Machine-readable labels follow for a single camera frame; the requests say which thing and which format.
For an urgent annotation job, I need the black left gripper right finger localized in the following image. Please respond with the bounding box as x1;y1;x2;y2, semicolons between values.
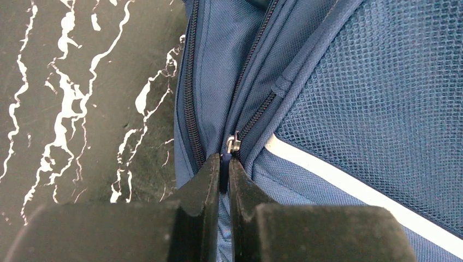
228;159;415;261

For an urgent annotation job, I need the navy blue student backpack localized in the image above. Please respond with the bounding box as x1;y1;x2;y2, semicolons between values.
174;1;462;261

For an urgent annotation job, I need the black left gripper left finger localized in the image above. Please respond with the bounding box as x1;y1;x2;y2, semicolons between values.
5;154;220;261

